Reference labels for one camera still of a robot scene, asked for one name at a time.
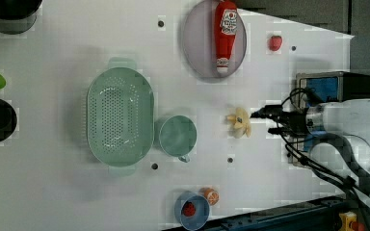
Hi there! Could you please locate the red ketchup bottle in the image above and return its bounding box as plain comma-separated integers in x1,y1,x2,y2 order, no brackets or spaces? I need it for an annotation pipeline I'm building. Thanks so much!
214,0,238,74

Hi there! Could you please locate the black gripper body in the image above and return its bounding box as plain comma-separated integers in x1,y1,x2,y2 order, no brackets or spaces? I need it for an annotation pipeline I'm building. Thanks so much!
278,112,308,135

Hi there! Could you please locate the black cylindrical container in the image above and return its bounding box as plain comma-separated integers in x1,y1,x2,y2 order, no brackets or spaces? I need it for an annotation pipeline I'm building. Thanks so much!
0,0,43,35

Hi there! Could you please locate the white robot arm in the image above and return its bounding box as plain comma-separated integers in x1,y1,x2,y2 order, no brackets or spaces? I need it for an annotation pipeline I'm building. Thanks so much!
251,98,370,211

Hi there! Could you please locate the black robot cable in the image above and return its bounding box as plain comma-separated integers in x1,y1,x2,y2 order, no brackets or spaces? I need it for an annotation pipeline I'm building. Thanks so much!
276,87,370,206

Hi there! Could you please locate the small red toy fruit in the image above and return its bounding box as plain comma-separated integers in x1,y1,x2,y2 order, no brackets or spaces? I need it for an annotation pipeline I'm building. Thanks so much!
181,202,196,218

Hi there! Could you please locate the red toy strawberry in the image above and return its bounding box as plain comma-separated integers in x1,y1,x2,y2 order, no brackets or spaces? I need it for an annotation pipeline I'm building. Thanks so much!
268,36,282,52

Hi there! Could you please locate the blue bowl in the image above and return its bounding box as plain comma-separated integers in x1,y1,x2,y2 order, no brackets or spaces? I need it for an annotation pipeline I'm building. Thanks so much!
174,191,210,231

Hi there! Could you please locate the silver toaster oven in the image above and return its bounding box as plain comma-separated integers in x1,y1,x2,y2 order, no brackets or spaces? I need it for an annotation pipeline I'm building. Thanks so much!
294,71,370,170

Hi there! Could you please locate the grey round plate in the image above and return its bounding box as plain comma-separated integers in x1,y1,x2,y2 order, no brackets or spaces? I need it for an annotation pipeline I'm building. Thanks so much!
182,0,247,79

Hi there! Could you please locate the orange toy fruit half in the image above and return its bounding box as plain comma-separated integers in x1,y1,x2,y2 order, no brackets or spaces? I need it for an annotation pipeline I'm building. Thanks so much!
203,188,220,206

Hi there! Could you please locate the green plastic colander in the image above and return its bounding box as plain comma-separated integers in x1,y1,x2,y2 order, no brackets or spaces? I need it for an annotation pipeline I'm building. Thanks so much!
87,57,154,177

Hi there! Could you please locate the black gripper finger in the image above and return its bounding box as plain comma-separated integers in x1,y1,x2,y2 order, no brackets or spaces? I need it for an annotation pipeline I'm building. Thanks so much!
251,105,282,119
268,127,284,135

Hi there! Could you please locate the blue metal frame rail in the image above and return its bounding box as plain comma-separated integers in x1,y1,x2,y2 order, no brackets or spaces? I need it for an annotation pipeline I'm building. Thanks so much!
163,195,346,231

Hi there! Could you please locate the peeled yellow toy banana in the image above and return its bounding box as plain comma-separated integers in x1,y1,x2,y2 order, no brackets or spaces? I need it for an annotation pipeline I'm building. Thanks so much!
226,107,251,139

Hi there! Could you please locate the green mug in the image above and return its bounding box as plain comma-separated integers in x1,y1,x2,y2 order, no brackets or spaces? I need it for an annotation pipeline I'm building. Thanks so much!
157,115,198,163

